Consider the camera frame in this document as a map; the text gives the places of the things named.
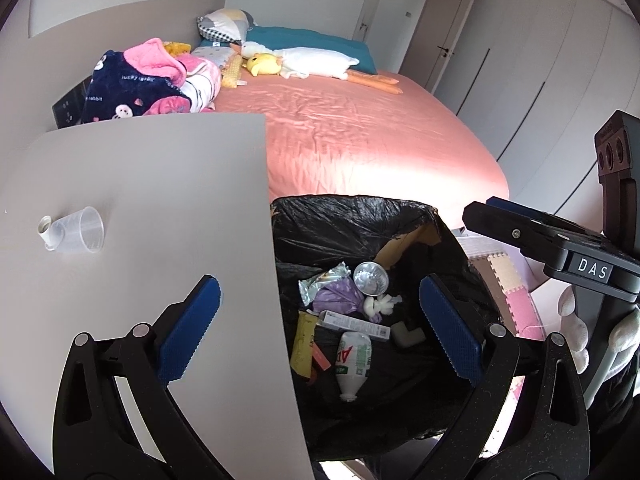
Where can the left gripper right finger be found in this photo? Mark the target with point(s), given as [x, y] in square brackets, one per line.
[548, 436]

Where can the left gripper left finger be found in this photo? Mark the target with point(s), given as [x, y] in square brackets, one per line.
[115, 417]

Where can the clear plastic cup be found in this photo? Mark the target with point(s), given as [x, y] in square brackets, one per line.
[81, 231]

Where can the yellow snack packet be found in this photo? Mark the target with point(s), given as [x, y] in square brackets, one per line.
[303, 347]

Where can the round foil tray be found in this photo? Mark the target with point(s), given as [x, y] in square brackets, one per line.
[371, 279]

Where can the white AD drink bottle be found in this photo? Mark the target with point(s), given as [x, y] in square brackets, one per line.
[352, 365]

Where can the silver printed snack wrapper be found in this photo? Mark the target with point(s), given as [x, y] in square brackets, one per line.
[310, 287]

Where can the white carton box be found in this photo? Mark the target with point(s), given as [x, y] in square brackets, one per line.
[344, 323]

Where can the purple knotted plastic bag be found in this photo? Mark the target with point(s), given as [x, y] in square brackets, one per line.
[340, 296]

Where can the grey foam corner protector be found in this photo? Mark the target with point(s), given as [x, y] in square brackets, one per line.
[407, 338]

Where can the orange pink small box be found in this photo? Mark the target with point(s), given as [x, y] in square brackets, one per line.
[319, 358]

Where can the black lined trash bin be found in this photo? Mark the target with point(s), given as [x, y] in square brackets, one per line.
[411, 391]

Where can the pink bed sheet mattress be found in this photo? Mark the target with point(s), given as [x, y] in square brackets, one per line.
[328, 136]

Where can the white goose plush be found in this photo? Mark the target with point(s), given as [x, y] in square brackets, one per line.
[301, 62]

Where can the navy pink blanket pile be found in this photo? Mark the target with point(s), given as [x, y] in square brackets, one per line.
[147, 80]

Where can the teal pillow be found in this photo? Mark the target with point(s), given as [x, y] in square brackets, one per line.
[277, 38]

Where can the yellow duck plush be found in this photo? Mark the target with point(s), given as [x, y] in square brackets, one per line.
[263, 64]

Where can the checkered grey pillow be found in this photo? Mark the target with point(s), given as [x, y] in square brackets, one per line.
[227, 26]

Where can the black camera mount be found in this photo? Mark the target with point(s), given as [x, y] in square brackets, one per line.
[617, 147]

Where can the door with black handle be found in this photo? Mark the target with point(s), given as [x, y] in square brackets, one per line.
[433, 41]

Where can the black wall switch panel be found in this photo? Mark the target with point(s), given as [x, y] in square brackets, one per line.
[67, 110]

